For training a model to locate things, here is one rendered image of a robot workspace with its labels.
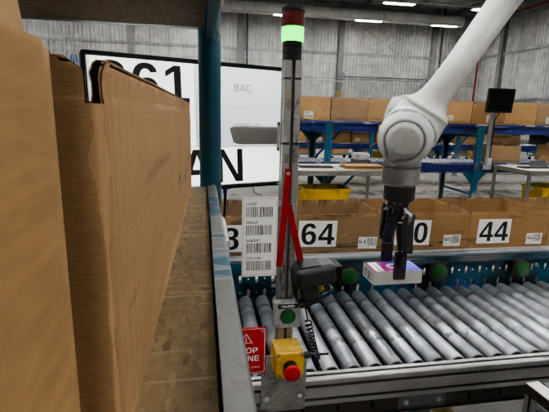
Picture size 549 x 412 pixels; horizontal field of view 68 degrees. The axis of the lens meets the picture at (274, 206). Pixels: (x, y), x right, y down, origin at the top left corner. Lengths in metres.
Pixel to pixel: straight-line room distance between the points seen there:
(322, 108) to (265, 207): 5.38
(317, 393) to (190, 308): 1.03
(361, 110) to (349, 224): 4.89
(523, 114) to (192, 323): 7.83
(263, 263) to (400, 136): 0.44
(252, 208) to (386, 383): 0.63
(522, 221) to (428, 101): 1.31
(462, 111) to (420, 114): 6.46
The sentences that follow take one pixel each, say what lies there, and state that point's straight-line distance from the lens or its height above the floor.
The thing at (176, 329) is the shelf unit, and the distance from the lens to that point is 0.18.
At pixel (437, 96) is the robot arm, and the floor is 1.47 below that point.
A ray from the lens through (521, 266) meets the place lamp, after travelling 2.06.
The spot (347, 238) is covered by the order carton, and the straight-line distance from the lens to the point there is 1.70.
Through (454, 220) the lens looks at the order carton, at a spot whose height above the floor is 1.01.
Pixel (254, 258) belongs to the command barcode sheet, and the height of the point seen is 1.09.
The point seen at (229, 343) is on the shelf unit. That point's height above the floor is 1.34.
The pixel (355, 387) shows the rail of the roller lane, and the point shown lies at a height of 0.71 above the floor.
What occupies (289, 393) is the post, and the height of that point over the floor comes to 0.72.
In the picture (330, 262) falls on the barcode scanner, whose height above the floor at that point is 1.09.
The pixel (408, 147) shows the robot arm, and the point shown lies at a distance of 0.81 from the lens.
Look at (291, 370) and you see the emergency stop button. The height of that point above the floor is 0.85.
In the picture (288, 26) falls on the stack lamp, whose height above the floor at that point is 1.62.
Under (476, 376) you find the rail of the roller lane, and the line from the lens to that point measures 1.40.
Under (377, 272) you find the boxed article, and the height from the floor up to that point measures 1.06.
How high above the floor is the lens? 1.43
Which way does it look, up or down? 12 degrees down
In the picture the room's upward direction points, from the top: 1 degrees clockwise
